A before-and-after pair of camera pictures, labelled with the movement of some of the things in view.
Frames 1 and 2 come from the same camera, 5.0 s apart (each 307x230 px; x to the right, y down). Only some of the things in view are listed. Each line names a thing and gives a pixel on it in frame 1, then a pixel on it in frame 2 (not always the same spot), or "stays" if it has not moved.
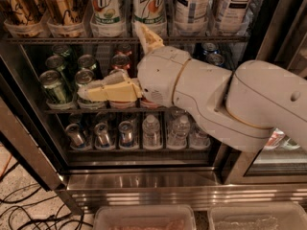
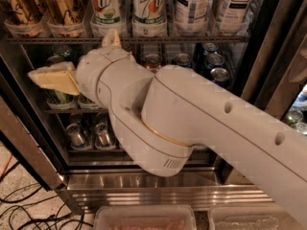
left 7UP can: (105, 5) stays
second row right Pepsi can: (215, 58) stays
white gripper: (158, 76) → (90, 71)
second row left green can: (56, 62) stays
